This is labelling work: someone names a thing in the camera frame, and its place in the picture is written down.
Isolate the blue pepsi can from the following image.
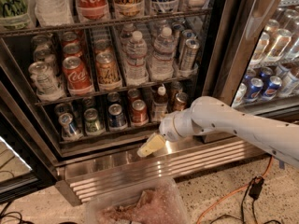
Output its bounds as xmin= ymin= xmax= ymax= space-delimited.
xmin=59 ymin=113 xmax=82 ymax=141
xmin=108 ymin=104 xmax=127 ymax=131

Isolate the green soda can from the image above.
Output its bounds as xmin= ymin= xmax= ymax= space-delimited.
xmin=84 ymin=108 xmax=105 ymax=135

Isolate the blue pepsi can front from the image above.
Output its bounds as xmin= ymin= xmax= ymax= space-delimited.
xmin=108 ymin=104 xmax=127 ymax=131

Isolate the clear water bottle left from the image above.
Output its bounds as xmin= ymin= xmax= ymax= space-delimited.
xmin=125 ymin=31 xmax=148 ymax=86

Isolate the orange soda can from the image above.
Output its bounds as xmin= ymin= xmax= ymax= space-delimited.
xmin=95 ymin=52 xmax=122 ymax=91

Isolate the clear water bottle right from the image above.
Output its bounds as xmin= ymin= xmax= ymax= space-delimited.
xmin=149 ymin=27 xmax=175 ymax=81

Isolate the copper brown soda can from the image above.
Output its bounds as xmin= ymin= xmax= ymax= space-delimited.
xmin=172 ymin=92 xmax=188 ymax=111

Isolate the pepsi can behind door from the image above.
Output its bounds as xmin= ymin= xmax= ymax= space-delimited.
xmin=244 ymin=77 xmax=263 ymax=103

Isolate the blue pepsi can left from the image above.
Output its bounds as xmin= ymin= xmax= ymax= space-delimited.
xmin=59 ymin=113 xmax=82 ymax=141

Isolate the silver white soda can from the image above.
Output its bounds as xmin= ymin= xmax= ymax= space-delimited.
xmin=28 ymin=61 xmax=65 ymax=102

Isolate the stainless steel glass-door fridge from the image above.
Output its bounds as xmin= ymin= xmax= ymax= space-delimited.
xmin=0 ymin=0 xmax=298 ymax=205

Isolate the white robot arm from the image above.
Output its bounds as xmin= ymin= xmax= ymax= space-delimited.
xmin=137 ymin=96 xmax=299 ymax=168

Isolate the red soda can front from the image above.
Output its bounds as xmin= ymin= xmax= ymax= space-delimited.
xmin=132 ymin=100 xmax=149 ymax=126

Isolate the large coca-cola bottle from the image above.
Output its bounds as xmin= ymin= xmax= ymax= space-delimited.
xmin=76 ymin=0 xmax=107 ymax=21

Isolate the slim silver energy can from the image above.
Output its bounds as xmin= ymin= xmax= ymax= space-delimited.
xmin=178 ymin=38 xmax=200 ymax=77

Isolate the black power adapter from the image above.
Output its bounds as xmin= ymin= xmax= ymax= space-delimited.
xmin=249 ymin=176 xmax=264 ymax=201

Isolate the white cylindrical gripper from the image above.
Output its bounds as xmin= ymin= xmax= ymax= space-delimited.
xmin=137 ymin=111 xmax=184 ymax=158

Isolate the clear plastic bin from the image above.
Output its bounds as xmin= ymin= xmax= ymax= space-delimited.
xmin=84 ymin=177 xmax=191 ymax=224

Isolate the clear water bottle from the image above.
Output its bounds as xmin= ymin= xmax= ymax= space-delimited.
xmin=125 ymin=31 xmax=148 ymax=86
xmin=149 ymin=27 xmax=175 ymax=81

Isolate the orange extension cable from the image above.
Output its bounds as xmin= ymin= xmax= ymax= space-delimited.
xmin=195 ymin=156 xmax=275 ymax=224

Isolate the brown juice bottle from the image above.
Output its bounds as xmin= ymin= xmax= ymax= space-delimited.
xmin=151 ymin=86 xmax=168 ymax=122

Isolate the red coca-cola can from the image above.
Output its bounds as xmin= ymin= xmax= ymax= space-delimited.
xmin=63 ymin=56 xmax=94 ymax=95

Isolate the right fridge glass door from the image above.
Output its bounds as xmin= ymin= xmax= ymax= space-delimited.
xmin=200 ymin=0 xmax=299 ymax=144

